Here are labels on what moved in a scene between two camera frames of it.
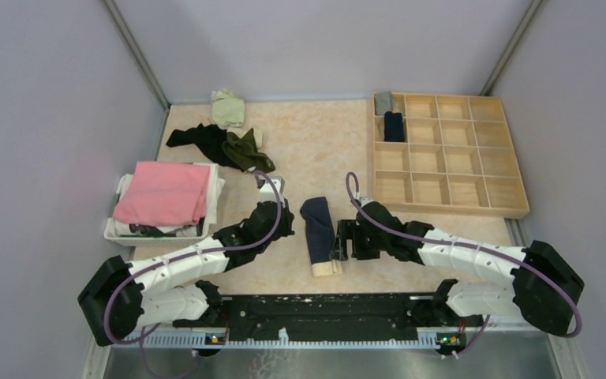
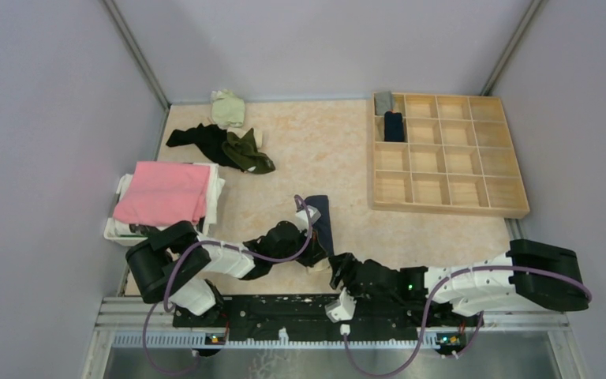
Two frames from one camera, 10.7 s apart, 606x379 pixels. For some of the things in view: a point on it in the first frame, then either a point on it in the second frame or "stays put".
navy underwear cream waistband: (320, 237) stays put
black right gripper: (349, 229) to (344, 265)
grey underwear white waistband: (383, 102) stays put
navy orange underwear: (394, 127) stays put
